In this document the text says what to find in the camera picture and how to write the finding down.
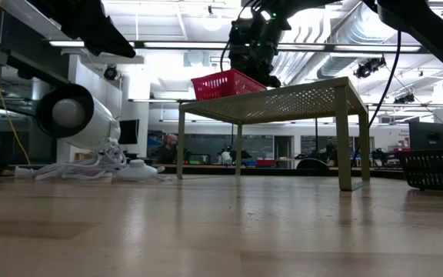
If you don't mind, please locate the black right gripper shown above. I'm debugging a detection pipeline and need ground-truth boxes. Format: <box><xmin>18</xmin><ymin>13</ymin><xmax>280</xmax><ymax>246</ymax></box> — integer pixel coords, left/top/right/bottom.
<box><xmin>227</xmin><ymin>9</ymin><xmax>292</xmax><ymax>89</ymax></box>

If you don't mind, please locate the red plastic basket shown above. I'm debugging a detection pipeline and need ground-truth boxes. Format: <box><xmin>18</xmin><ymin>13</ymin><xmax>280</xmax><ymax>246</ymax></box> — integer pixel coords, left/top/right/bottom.
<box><xmin>190</xmin><ymin>68</ymin><xmax>268</xmax><ymax>102</ymax></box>

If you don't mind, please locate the black plastic basket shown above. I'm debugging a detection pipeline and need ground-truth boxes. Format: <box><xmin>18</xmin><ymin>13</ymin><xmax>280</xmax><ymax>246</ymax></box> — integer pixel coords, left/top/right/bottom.
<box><xmin>395</xmin><ymin>148</ymin><xmax>443</xmax><ymax>194</ymax></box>

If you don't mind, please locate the white cylindrical desk lamp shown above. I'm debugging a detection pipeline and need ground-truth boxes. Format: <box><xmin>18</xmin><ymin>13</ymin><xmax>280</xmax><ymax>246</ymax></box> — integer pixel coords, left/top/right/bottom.
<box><xmin>35</xmin><ymin>83</ymin><xmax>122</xmax><ymax>151</ymax></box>

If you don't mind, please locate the green perforated metal shelf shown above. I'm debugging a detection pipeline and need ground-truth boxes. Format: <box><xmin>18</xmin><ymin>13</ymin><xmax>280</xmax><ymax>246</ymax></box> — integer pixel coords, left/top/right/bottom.
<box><xmin>177</xmin><ymin>76</ymin><xmax>371</xmax><ymax>192</ymax></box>

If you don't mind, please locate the black spotlight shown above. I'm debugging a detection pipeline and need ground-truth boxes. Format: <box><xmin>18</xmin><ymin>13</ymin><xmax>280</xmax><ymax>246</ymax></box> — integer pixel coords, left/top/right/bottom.
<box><xmin>393</xmin><ymin>92</ymin><xmax>416</xmax><ymax>105</ymax></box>
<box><xmin>353</xmin><ymin>56</ymin><xmax>387</xmax><ymax>80</ymax></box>
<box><xmin>103</xmin><ymin>64</ymin><xmax>121</xmax><ymax>82</ymax></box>

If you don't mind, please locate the person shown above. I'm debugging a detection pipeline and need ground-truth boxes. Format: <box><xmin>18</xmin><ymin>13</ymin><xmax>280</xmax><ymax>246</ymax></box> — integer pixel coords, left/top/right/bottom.
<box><xmin>155</xmin><ymin>133</ymin><xmax>179</xmax><ymax>165</ymax></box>

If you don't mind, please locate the white dome-shaped puck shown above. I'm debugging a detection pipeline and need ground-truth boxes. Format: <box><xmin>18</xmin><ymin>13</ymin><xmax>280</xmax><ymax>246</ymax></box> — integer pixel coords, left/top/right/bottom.
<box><xmin>115</xmin><ymin>159</ymin><xmax>167</xmax><ymax>182</ymax></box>

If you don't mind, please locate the black monitor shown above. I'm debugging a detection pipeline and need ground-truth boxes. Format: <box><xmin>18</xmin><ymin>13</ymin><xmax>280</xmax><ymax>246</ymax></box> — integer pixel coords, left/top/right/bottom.
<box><xmin>408</xmin><ymin>121</ymin><xmax>443</xmax><ymax>151</ymax></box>

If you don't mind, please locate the silver ventilation duct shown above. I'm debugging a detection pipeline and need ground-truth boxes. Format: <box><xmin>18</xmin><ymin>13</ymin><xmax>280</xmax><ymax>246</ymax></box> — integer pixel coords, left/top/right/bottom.
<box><xmin>275</xmin><ymin>3</ymin><xmax>399</xmax><ymax>80</ymax></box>

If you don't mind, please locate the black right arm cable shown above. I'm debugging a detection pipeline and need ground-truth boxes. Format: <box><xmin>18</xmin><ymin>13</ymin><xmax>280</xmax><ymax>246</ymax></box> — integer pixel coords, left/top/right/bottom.
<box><xmin>351</xmin><ymin>30</ymin><xmax>402</xmax><ymax>165</ymax></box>

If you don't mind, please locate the black overhead light rail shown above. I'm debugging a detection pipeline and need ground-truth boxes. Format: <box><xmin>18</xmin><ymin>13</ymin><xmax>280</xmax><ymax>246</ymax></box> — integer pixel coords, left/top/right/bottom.
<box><xmin>48</xmin><ymin>40</ymin><xmax>425</xmax><ymax>55</ymax></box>

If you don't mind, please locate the white round puck with cable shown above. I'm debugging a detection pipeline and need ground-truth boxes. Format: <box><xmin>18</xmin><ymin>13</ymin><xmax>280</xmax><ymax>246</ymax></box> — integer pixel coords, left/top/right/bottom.
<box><xmin>13</xmin><ymin>138</ymin><xmax>130</xmax><ymax>182</ymax></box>

